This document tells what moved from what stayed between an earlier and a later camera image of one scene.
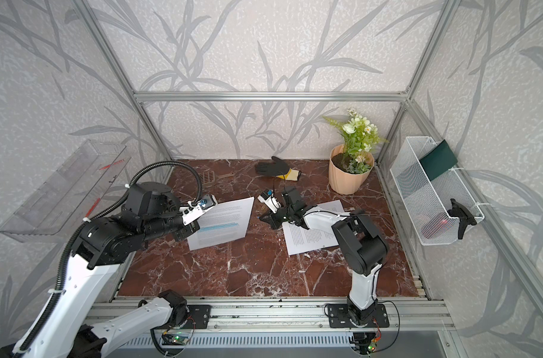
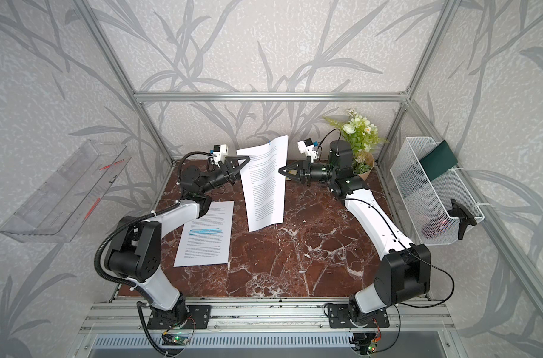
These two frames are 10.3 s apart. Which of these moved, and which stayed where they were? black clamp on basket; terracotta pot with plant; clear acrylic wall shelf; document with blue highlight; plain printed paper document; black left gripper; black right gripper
Moved: black right gripper; document with blue highlight; plain printed paper document; black left gripper
Stayed: clear acrylic wall shelf; terracotta pot with plant; black clamp on basket
